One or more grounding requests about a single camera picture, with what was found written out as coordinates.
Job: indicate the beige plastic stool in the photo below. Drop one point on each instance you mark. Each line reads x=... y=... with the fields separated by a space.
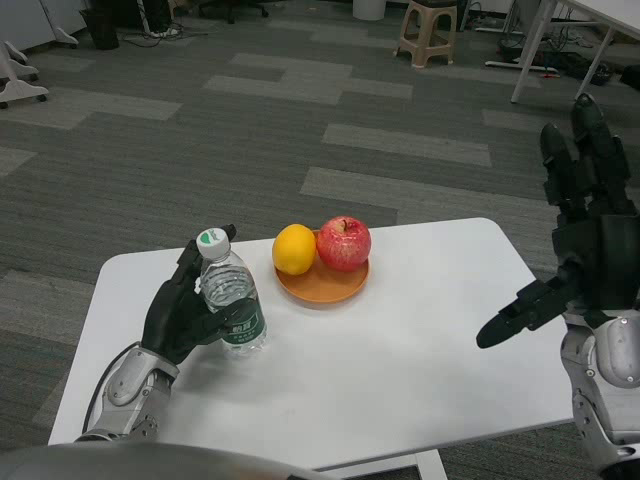
x=427 y=30

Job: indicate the white wheeled partition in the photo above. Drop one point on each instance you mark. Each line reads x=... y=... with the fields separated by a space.
x=25 y=20

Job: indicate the silver robot chest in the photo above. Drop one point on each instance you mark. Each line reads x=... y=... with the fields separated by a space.
x=125 y=462

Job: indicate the red apple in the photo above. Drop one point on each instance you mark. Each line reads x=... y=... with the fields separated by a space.
x=344 y=245

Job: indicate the orange round plate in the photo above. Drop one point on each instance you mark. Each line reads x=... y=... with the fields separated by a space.
x=325 y=287

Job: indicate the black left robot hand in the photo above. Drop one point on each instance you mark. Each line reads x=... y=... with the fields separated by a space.
x=172 y=320

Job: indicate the white power strip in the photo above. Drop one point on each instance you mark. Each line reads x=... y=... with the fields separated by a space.
x=165 y=33

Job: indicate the potted plant white pot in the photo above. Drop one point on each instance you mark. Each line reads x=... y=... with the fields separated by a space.
x=369 y=9

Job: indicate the yellow lemon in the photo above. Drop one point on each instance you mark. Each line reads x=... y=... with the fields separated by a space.
x=294 y=250

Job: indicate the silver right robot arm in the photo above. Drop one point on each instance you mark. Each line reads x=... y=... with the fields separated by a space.
x=615 y=360

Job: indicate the black waste bin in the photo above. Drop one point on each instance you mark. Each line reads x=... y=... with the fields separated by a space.
x=100 y=30

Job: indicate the white bare desk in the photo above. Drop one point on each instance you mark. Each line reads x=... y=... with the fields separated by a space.
x=532 y=52

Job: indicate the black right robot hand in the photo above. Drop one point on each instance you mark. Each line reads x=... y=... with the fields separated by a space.
x=600 y=250

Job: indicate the black office chair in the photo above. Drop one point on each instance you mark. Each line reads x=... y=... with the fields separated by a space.
x=235 y=7

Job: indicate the clear water bottle green label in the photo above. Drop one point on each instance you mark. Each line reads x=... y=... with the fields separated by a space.
x=230 y=285

